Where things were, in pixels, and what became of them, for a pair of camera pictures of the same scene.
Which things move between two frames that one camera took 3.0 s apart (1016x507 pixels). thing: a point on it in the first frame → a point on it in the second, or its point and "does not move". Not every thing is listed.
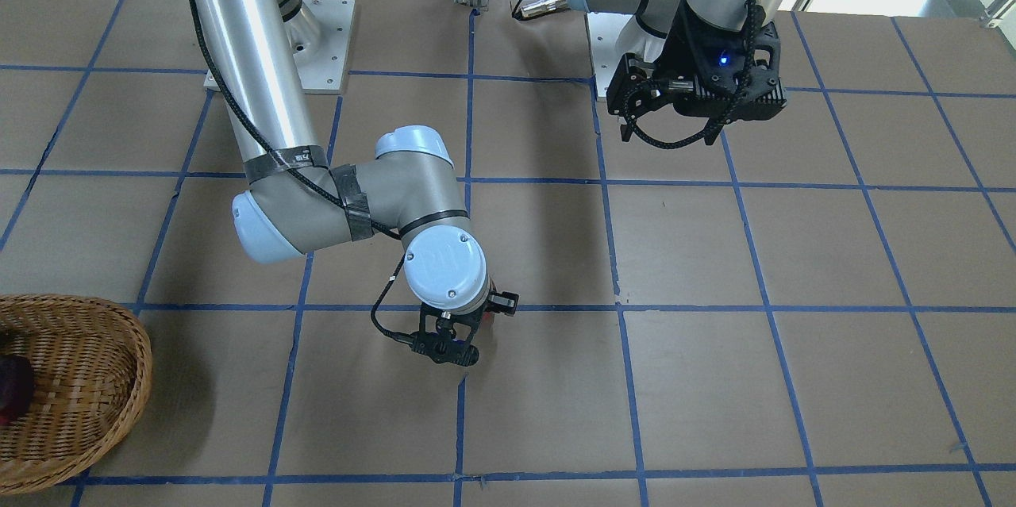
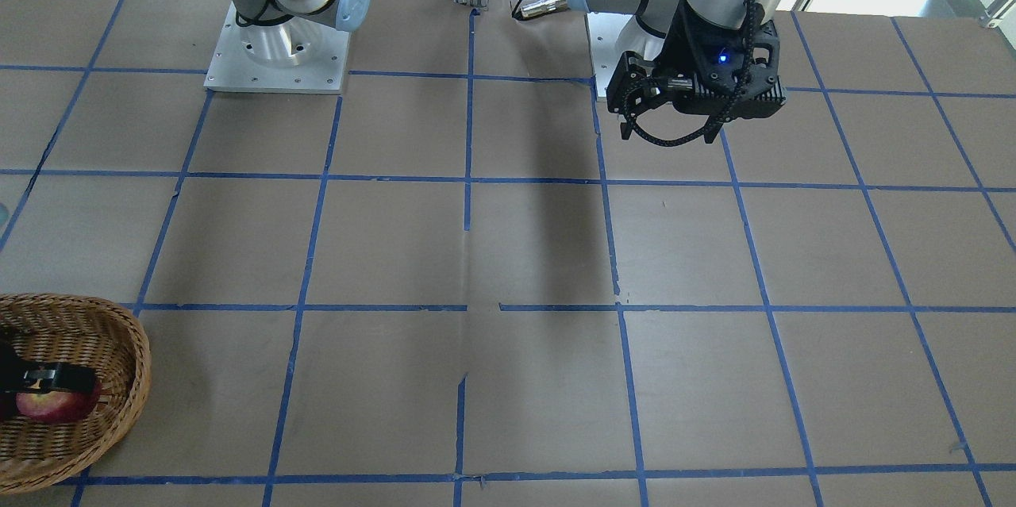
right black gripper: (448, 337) → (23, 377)
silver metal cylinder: (548, 4) does not move
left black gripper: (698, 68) does not move
